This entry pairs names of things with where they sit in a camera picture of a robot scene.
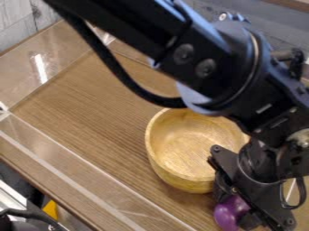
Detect clear acrylic front wall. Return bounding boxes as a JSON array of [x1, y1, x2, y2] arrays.
[[0, 110, 196, 231]]

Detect purple toy eggplant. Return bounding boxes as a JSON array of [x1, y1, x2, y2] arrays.
[[215, 196, 251, 231]]

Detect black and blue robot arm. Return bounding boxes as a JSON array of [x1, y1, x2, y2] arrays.
[[45, 0, 309, 231]]

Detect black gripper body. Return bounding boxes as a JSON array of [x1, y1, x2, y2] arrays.
[[208, 109, 309, 231]]

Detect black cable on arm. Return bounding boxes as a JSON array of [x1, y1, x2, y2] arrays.
[[59, 14, 189, 109]]

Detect brown wooden bowl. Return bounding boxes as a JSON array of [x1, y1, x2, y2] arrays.
[[145, 108, 249, 194]]

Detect black cable lower left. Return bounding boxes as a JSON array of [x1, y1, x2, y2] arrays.
[[0, 208, 62, 231]]

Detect clear acrylic corner bracket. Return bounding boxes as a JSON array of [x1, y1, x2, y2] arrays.
[[87, 23, 116, 45]]

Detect yellow and black equipment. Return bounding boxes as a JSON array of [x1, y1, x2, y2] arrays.
[[39, 199, 78, 231]]

